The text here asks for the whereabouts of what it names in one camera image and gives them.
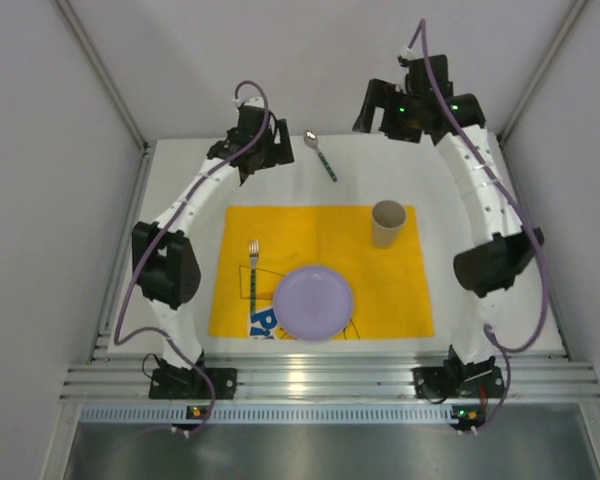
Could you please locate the metal spoon teal handle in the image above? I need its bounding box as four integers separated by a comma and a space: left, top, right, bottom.
303, 130, 338, 182

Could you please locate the metal fork teal handle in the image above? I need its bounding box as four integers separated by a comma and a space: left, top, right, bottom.
249, 239, 260, 317

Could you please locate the yellow pikachu cloth placemat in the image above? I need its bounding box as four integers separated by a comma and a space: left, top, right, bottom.
209, 205, 435, 341

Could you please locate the beige paper cup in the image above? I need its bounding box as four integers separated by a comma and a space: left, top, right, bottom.
371, 200, 407, 249

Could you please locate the purple plastic plate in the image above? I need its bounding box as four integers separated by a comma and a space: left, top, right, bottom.
272, 265, 355, 342

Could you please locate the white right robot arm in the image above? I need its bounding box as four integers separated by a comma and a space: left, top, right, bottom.
353, 47, 544, 403

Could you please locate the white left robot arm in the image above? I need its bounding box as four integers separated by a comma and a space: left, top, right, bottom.
131, 96, 294, 374

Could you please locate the right aluminium frame post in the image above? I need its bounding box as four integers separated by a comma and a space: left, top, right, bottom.
496, 0, 592, 145

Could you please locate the aluminium frame post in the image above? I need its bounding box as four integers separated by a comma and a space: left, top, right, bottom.
51, 0, 148, 152
496, 0, 592, 145

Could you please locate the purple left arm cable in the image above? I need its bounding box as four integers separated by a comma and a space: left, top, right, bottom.
112, 80, 271, 436

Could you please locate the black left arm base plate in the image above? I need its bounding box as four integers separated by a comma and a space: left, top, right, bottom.
148, 367, 238, 400

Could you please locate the left aluminium frame post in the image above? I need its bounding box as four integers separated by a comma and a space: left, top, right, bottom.
51, 0, 148, 152

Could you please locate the aluminium mounting rail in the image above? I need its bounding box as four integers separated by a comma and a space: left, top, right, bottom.
60, 331, 600, 404

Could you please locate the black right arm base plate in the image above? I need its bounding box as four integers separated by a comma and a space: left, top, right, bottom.
412, 367, 505, 402

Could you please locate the slotted grey cable duct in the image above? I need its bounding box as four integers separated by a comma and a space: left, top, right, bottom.
79, 404, 485, 427

